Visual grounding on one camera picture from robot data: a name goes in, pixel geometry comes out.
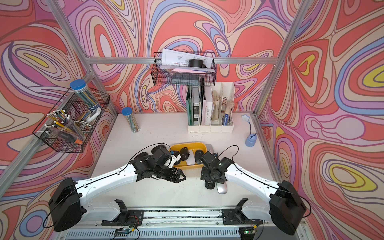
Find aluminium front rail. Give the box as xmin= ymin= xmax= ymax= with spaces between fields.
xmin=53 ymin=207 xmax=314 ymax=240

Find white papers in basket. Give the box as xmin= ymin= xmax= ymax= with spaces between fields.
xmin=160 ymin=49 xmax=216 ymax=73

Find black slim mouse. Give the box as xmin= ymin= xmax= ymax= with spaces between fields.
xmin=180 ymin=147 xmax=190 ymax=161

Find yellow storage box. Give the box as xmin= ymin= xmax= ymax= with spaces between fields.
xmin=171 ymin=142 xmax=208 ymax=170

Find white book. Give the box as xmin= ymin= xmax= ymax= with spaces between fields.
xmin=201 ymin=87 xmax=214 ymax=126

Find black wire side basket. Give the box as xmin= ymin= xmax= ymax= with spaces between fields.
xmin=33 ymin=88 xmax=110 ymax=153

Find white mouse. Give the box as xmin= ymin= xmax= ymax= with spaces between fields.
xmin=186 ymin=151 xmax=196 ymax=166

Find silver mouse front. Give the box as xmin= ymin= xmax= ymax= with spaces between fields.
xmin=216 ymin=182 xmax=228 ymax=195

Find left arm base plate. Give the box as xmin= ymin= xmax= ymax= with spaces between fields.
xmin=102 ymin=200 xmax=145 ymax=227

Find black flower sticker mouse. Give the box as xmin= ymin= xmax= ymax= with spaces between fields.
xmin=195 ymin=150 xmax=204 ymax=165

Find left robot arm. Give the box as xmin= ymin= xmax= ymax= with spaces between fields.
xmin=49 ymin=148 xmax=186 ymax=232

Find black wire wall basket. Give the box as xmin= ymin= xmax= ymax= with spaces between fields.
xmin=151 ymin=51 xmax=217 ymax=86

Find blue lid tube on table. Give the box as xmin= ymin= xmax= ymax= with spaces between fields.
xmin=122 ymin=107 xmax=140 ymax=133

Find blue lid tube in basket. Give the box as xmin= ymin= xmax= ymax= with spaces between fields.
xmin=70 ymin=79 xmax=100 ymax=111

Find black tape roll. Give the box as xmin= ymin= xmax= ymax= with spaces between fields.
xmin=188 ymin=59 xmax=207 ymax=69

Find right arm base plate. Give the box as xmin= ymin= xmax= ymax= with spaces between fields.
xmin=219 ymin=198 xmax=264 ymax=227

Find silver mouse beside tray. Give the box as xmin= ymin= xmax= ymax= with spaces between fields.
xmin=206 ymin=144 xmax=214 ymax=154

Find white file organizer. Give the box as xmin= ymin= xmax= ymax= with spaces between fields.
xmin=187 ymin=82 xmax=235 ymax=134

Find green binder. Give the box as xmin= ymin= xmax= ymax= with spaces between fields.
xmin=186 ymin=86 xmax=194 ymax=126

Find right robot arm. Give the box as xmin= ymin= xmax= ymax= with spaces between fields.
xmin=200 ymin=152 xmax=307 ymax=236

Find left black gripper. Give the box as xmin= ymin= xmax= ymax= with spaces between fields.
xmin=153 ymin=165 xmax=188 ymax=182

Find black Lecoo mouse front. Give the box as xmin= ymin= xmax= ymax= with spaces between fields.
xmin=171 ymin=151 xmax=181 ymax=166

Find clear pen cup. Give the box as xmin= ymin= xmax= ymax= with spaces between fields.
xmin=45 ymin=109 xmax=86 ymax=145

